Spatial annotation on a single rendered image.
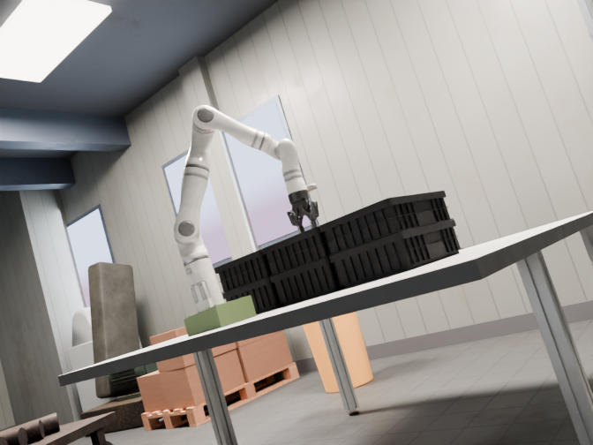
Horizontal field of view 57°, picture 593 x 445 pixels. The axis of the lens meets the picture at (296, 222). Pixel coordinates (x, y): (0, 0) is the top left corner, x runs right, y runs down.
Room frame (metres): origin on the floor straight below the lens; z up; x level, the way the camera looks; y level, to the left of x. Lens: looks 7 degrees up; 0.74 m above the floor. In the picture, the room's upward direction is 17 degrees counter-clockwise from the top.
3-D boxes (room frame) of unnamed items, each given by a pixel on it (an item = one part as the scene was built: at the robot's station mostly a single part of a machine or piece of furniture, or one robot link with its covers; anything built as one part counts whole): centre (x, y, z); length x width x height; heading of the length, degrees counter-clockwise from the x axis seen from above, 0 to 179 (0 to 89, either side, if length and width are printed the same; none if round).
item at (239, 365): (4.88, 1.06, 0.37); 1.22 x 0.87 x 0.74; 143
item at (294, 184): (2.01, -0.05, 1.12); 0.11 x 0.09 x 0.06; 139
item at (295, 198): (1.99, -0.03, 1.04); 0.08 x 0.08 x 0.09
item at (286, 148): (1.99, -0.04, 1.21); 0.09 x 0.07 x 0.15; 14
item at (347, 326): (4.01, -0.02, 0.33); 0.43 x 0.42 x 0.66; 54
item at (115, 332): (5.54, 1.97, 0.83); 1.01 x 0.98 x 1.66; 53
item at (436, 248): (1.90, -0.31, 0.76); 0.40 x 0.30 x 0.12; 139
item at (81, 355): (6.44, 2.59, 0.64); 0.65 x 0.57 x 1.28; 53
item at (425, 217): (1.90, -0.31, 0.87); 0.40 x 0.30 x 0.11; 139
